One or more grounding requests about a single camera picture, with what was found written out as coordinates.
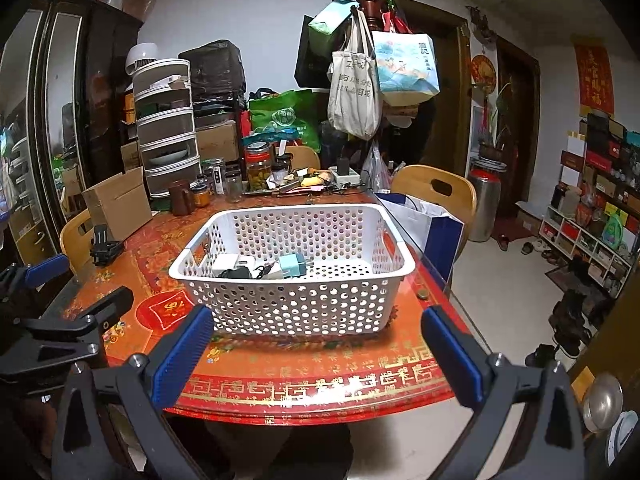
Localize blue printed tote bag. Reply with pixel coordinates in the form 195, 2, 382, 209
370, 27, 441, 107

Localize white and blue paper bag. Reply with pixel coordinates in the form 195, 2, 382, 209
374, 191, 466, 293

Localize green gift bag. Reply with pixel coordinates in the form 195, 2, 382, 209
306, 0, 358, 53

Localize clear empty glass jar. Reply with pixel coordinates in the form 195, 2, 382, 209
225, 170, 244, 203

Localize white drawer tower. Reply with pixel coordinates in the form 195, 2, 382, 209
131, 58, 202, 200

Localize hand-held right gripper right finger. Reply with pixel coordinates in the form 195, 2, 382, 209
421, 305, 588, 480

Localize white power strip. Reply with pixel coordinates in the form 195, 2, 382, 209
329, 156, 362, 187

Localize green shopping bag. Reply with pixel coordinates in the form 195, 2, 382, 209
248, 88, 323, 153

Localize silver door knob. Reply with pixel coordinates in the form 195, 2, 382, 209
581, 372, 626, 435

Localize brown ceramic mug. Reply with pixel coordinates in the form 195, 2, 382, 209
167, 179, 197, 217

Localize dark glass-door cabinet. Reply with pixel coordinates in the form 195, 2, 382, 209
0, 0, 146, 266

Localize black plastic bag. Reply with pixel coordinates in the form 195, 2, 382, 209
178, 39, 247, 106

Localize glass pickle jar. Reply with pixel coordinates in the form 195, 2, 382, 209
243, 141, 273, 193

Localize beige canvas tote bag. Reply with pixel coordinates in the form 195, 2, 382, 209
327, 7, 383, 142

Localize wooden coat rack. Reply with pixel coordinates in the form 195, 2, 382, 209
330, 0, 413, 161

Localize red printed tablecloth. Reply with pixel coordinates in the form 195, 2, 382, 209
50, 192, 473, 426

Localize brown cardboard box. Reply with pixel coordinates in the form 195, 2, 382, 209
81, 166, 153, 242

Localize round red wall ornament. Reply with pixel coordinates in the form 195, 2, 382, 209
470, 54, 497, 86

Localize white square charger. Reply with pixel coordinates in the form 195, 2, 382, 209
211, 254, 242, 278

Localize cardboard carton under bags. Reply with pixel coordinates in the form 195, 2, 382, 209
195, 120, 241, 163

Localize white shoe shelf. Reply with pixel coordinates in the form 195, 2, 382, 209
537, 205, 636, 301

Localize potted plant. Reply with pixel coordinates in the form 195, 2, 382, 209
477, 82, 513, 163

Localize wooden chair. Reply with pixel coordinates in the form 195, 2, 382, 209
390, 164, 477, 248
59, 208, 96, 276

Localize red wall scroll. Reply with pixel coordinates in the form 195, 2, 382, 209
572, 42, 616, 118

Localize dark shoes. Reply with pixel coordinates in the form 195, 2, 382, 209
525, 287, 613, 368

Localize white desk fan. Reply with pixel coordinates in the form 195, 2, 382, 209
125, 42, 161, 78

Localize silver metal barrel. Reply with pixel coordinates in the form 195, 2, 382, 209
467, 169, 502, 243

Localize teal charger plug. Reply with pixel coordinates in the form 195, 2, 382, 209
278, 253, 307, 279

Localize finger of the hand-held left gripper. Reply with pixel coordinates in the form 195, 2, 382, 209
0, 254, 72, 306
0, 286, 135, 381

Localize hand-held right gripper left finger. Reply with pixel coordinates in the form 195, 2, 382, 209
50, 304, 221, 480

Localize white perforated plastic basket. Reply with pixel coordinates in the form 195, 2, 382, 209
168, 204, 418, 337

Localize black folding clip stand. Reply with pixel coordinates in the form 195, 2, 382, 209
89, 224, 126, 267

